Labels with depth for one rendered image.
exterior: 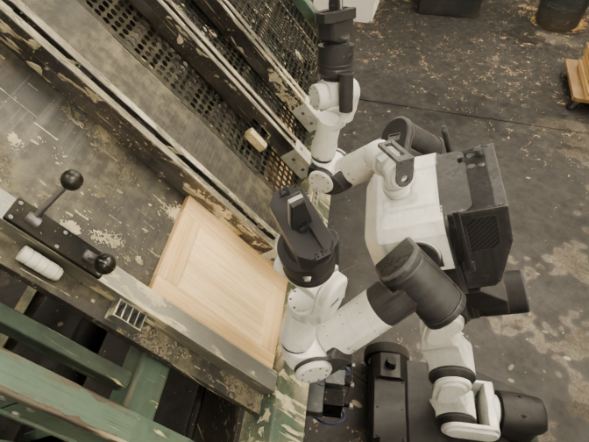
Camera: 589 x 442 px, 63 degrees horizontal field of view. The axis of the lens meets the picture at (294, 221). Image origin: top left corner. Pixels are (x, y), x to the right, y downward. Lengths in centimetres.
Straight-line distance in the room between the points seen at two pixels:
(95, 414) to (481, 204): 81
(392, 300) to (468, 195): 27
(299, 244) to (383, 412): 146
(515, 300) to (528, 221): 183
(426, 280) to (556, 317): 188
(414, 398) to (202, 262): 120
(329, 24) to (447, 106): 281
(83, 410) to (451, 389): 111
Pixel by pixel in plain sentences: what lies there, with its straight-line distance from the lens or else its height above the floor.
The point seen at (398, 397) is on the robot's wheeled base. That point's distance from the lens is 208.
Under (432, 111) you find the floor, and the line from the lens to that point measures 384.
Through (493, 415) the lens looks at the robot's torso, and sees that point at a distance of 199.
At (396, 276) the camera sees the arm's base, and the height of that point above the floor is 136.
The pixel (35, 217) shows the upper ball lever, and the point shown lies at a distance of 96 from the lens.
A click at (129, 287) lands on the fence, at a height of 127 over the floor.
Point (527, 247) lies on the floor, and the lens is 300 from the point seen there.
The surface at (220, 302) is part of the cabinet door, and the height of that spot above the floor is 106.
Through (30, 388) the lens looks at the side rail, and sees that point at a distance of 90.
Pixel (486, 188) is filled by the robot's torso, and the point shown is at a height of 141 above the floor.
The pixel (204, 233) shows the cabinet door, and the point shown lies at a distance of 126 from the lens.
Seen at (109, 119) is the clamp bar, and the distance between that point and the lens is 120.
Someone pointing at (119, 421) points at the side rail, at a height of 121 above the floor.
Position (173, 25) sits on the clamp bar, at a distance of 155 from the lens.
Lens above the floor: 207
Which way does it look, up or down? 47 degrees down
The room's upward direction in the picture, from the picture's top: straight up
